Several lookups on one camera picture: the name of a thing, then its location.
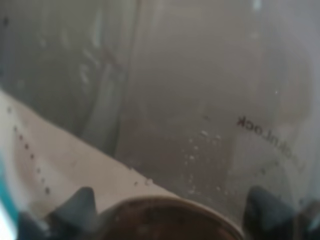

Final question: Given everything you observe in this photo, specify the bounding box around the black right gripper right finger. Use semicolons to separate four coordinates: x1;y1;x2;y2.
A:
242;186;320;240

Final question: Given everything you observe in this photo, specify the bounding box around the teal transparent plastic cup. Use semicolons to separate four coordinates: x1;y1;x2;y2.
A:
0;161;18;225

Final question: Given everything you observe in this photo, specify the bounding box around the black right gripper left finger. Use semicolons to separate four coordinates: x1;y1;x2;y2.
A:
17;187;98;240

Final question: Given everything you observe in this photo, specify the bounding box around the smoky brown transparent water bottle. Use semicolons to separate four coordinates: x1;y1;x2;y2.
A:
0;0;320;240

